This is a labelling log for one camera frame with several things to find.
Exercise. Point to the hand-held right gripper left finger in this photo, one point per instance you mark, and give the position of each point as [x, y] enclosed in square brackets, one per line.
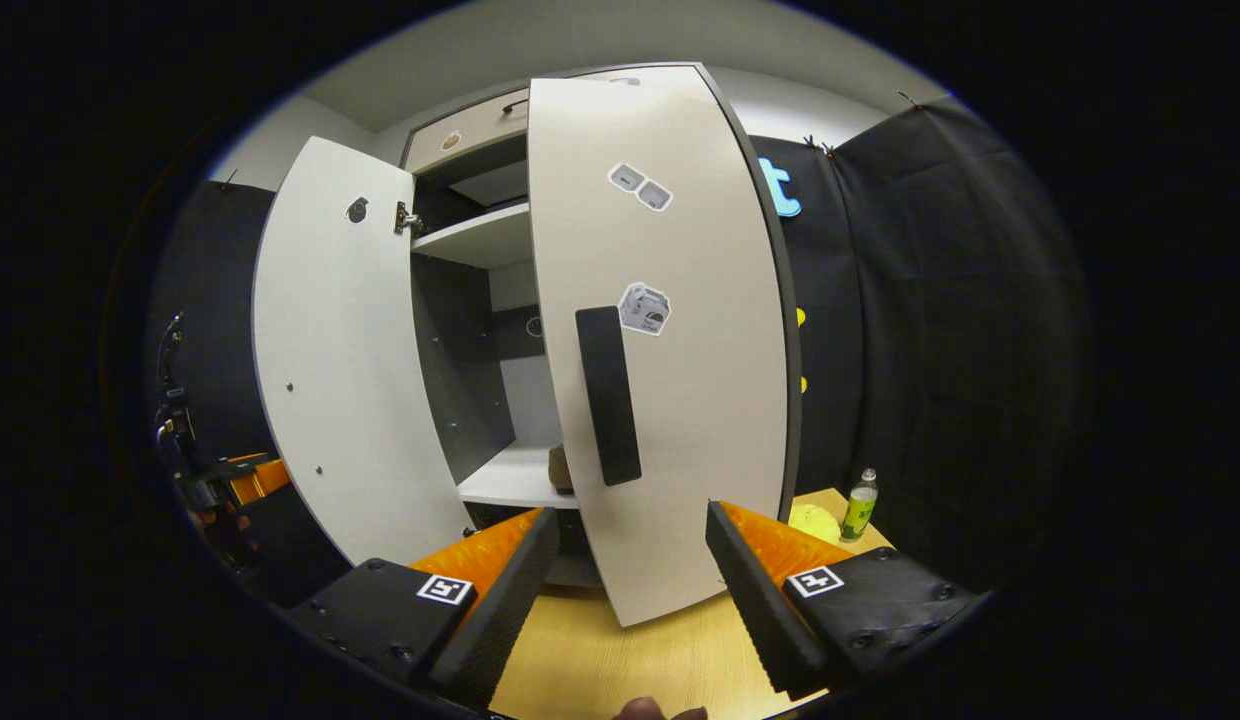
[505, 610]

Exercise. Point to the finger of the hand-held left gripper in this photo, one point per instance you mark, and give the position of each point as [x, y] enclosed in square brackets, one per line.
[265, 477]

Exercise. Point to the white shoe cabinet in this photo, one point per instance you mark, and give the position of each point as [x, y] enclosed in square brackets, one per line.
[460, 350]

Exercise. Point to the beige cabinet drawer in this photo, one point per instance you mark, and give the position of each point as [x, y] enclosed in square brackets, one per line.
[485, 125]

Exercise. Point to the white cabinet door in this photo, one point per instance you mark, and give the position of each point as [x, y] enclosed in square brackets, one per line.
[350, 380]
[700, 420]

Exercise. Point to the black backdrop cloth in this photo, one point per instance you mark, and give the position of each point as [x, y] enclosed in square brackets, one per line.
[220, 320]
[940, 350]

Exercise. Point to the brown fluffy shoe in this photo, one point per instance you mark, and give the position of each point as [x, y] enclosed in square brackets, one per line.
[560, 470]

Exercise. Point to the white cabinet shelf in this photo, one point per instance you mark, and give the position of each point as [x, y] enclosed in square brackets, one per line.
[510, 480]
[480, 235]

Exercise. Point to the green plastic bottle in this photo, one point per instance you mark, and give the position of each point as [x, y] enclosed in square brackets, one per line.
[860, 510]

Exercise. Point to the yellow round object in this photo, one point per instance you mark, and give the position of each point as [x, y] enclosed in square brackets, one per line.
[815, 522]

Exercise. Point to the metal door hinge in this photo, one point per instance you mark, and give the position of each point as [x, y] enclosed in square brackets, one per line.
[408, 218]

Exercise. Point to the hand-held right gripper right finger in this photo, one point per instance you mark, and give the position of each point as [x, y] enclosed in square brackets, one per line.
[755, 610]

